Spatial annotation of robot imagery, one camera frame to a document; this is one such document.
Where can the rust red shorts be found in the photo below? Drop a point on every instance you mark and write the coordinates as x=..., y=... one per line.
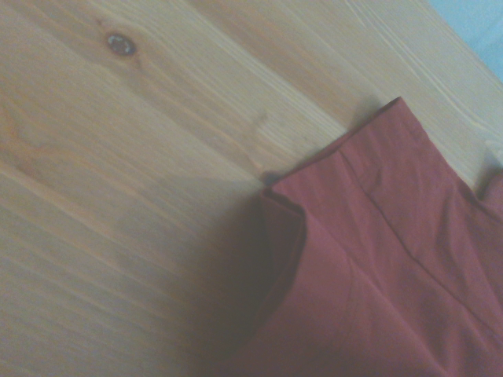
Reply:
x=373, y=255

